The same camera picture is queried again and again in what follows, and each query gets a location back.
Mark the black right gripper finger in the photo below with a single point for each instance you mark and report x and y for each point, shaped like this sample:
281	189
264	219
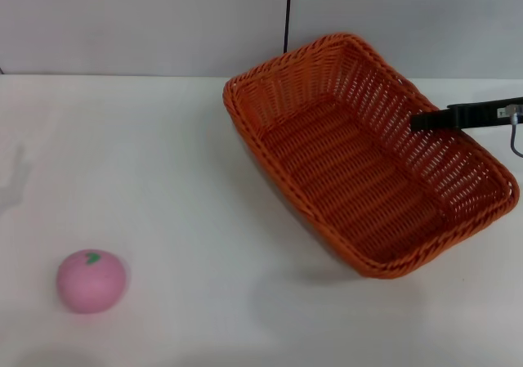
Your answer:
431	121

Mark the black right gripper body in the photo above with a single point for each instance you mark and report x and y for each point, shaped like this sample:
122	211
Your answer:
482	115

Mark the orange woven rectangular basket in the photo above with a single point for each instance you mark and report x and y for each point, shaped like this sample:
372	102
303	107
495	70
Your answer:
339	171

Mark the pink peach toy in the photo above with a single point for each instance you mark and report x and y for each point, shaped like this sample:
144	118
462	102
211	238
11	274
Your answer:
90	285

